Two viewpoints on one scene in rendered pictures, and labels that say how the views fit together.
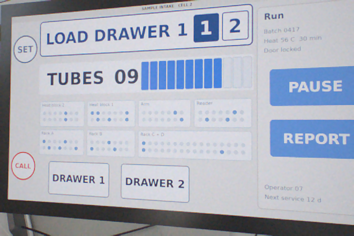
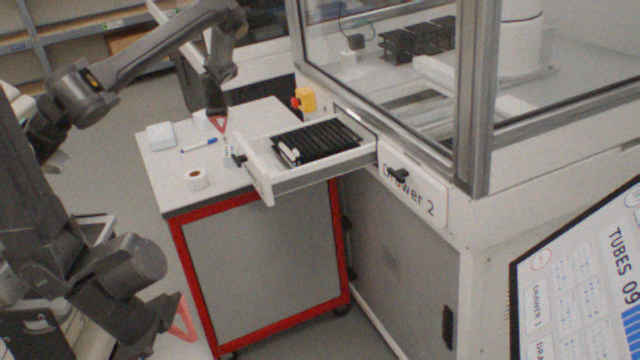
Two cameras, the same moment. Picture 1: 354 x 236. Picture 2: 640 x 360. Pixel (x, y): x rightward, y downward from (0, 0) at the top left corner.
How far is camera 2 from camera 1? 0.49 m
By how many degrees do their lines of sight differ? 74
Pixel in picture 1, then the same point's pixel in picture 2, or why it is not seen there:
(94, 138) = (569, 298)
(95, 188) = (531, 321)
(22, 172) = (536, 262)
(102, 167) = (547, 318)
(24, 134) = (564, 244)
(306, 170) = not seen: outside the picture
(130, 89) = (619, 303)
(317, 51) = not seen: outside the picture
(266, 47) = not seen: outside the picture
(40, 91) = (601, 232)
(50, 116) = (582, 253)
